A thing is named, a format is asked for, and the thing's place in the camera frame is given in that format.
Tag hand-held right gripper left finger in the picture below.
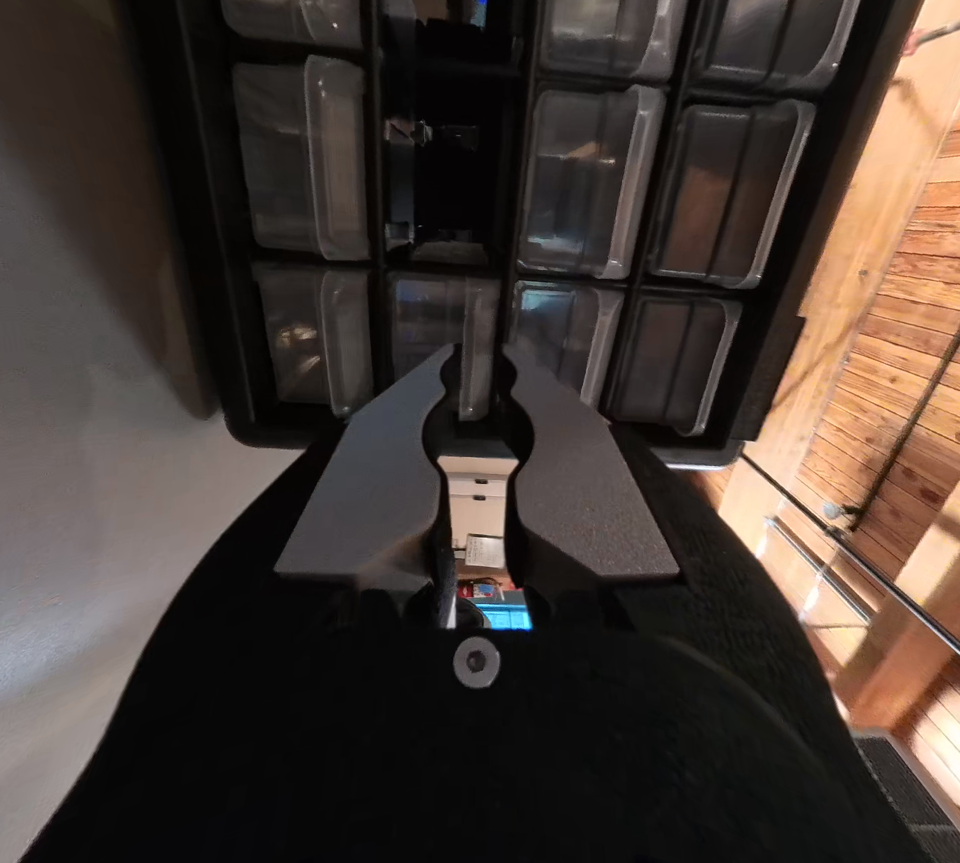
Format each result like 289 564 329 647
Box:
273 342 459 590

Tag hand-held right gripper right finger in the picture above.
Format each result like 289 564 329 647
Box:
502 344 681 585

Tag small clear plastic drawer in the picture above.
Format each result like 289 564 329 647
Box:
386 270 502 423

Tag black drawer cabinet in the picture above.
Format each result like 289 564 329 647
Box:
97 0 960 470

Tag set of clear cabinet drawers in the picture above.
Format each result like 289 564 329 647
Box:
206 0 894 437

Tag white drawer unit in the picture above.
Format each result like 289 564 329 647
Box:
438 456 520 568

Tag blue lit screen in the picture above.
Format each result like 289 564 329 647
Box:
457 604 535 632

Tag chrome metal bar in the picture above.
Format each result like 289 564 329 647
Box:
763 514 875 626

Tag black floor mat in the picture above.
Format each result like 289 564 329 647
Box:
855 731 960 863

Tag black cable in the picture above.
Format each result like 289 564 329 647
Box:
821 323 960 534

